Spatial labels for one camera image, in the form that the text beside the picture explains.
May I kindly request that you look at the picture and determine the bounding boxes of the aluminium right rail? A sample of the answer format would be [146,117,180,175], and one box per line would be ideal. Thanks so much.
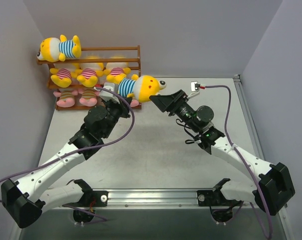
[233,74,264,159]

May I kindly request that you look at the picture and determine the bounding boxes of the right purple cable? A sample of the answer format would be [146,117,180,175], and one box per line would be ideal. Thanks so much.
[204,84,274,238]

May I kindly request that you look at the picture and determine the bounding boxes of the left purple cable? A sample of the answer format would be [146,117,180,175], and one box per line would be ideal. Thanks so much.
[0,86,136,222]

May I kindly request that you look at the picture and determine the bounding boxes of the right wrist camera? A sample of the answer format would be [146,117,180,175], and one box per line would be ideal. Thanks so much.
[187,81,206,99]

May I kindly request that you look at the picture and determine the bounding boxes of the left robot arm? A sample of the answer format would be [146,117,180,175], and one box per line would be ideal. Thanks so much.
[1,97,133,229]

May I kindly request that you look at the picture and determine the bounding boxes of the purple cable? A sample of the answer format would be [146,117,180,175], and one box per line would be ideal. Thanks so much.
[0,86,136,222]
[204,84,274,238]

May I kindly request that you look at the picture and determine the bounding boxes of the pink plush orange stripes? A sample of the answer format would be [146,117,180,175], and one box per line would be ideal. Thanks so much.
[53,88,78,108]

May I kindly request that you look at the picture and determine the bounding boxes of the wooden three-tier shelf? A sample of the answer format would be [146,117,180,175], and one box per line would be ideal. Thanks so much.
[37,45,141,111]

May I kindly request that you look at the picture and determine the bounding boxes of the yellow plush red stripes top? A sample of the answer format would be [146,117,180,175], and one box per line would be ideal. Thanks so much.
[76,61,104,88]

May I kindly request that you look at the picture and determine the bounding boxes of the aluminium front rail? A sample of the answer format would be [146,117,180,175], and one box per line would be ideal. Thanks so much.
[63,187,288,208]

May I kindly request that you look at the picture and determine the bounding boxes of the aluminium rail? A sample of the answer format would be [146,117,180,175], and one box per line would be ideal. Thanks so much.
[233,74,264,159]
[63,187,288,208]

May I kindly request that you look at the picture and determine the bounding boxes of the yellow plush blue stripes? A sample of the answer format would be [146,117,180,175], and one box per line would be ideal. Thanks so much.
[37,34,82,63]

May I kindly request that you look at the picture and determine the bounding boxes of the yellow plush red stripes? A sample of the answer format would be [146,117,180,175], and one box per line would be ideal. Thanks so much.
[103,61,131,84]
[76,61,104,88]
[50,63,80,88]

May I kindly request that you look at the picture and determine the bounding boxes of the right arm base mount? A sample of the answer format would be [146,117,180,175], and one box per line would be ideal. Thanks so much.
[196,190,215,207]

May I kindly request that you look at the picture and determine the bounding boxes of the yellow plush red stripes front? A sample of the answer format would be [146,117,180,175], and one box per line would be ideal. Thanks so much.
[103,61,131,84]

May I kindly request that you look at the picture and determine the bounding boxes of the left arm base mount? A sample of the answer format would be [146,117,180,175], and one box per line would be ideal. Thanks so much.
[89,190,109,207]

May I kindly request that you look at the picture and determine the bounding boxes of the pink plush face-down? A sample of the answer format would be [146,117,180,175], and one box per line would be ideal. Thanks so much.
[78,88,100,107]

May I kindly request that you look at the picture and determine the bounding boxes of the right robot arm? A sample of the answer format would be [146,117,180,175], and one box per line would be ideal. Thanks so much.
[150,90,295,216]

